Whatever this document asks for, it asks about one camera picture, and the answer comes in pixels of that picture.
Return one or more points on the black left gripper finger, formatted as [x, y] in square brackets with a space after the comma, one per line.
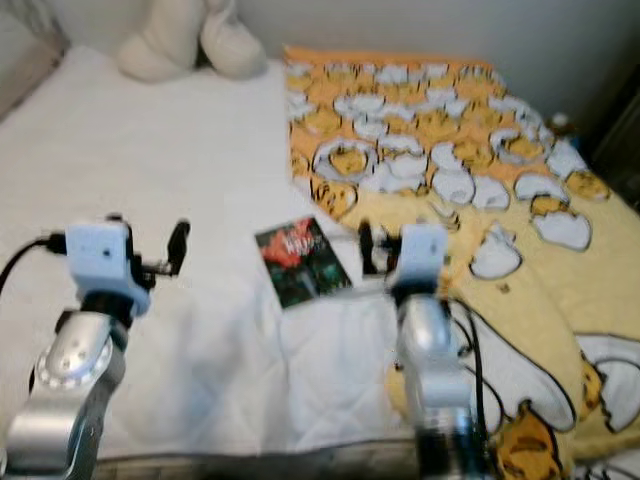
[179, 248]

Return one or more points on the dark red-green cover book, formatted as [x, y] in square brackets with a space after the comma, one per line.
[302, 265]

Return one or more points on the yellow egg cartoon print blanket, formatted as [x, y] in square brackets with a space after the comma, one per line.
[460, 130]

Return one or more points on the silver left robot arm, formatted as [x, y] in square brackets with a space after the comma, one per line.
[75, 390]

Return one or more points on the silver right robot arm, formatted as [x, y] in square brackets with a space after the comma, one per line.
[435, 380]

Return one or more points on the white quilted mattress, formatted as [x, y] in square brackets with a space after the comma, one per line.
[140, 150]

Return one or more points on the cream plush toy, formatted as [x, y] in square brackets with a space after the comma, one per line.
[190, 40]

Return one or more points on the blue bottle with pale cap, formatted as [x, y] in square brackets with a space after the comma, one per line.
[561, 127]

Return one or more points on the dark cabinet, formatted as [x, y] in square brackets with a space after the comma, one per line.
[618, 150]

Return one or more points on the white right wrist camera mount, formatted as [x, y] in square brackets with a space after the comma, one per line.
[422, 255]

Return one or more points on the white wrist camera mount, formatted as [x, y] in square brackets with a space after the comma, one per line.
[422, 255]
[102, 258]

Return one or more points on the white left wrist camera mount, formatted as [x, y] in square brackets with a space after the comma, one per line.
[102, 258]

